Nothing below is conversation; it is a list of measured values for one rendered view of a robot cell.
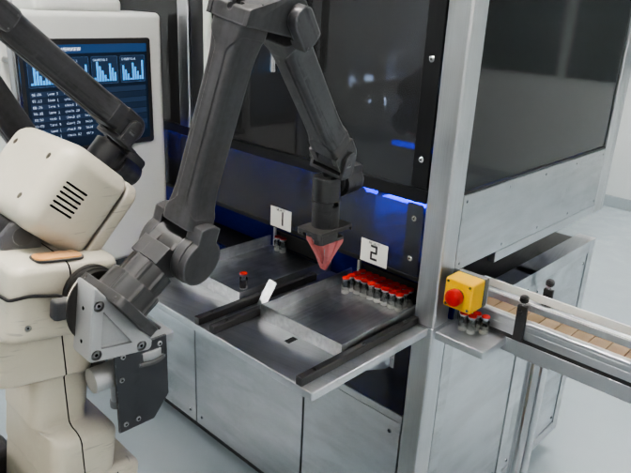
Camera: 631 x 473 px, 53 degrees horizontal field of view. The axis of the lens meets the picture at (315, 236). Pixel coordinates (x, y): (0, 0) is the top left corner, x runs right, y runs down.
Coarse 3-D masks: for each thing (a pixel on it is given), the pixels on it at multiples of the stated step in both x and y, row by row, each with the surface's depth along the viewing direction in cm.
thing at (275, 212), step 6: (270, 210) 183; (276, 210) 182; (282, 210) 180; (270, 216) 184; (276, 216) 182; (288, 216) 178; (270, 222) 184; (276, 222) 183; (288, 222) 179; (282, 228) 182; (288, 228) 180
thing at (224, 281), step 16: (256, 240) 195; (224, 256) 187; (240, 256) 189; (256, 256) 190; (272, 256) 190; (288, 256) 191; (224, 272) 178; (256, 272) 179; (272, 272) 179; (288, 272) 180; (304, 272) 175; (320, 272) 180; (208, 288) 168; (224, 288) 163; (256, 288) 163
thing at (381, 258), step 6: (366, 240) 160; (366, 246) 161; (378, 246) 158; (384, 246) 156; (366, 252) 161; (378, 252) 158; (384, 252) 157; (360, 258) 163; (366, 258) 162; (378, 258) 159; (384, 258) 157; (378, 264) 159; (384, 264) 158
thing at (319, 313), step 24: (312, 288) 166; (336, 288) 171; (264, 312) 153; (288, 312) 157; (312, 312) 158; (336, 312) 158; (360, 312) 159; (384, 312) 160; (408, 312) 155; (312, 336) 143; (336, 336) 147; (360, 336) 141
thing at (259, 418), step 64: (576, 256) 211; (448, 320) 158; (192, 384) 237; (256, 384) 208; (448, 384) 166; (512, 384) 200; (256, 448) 216; (320, 448) 192; (384, 448) 173; (448, 448) 179
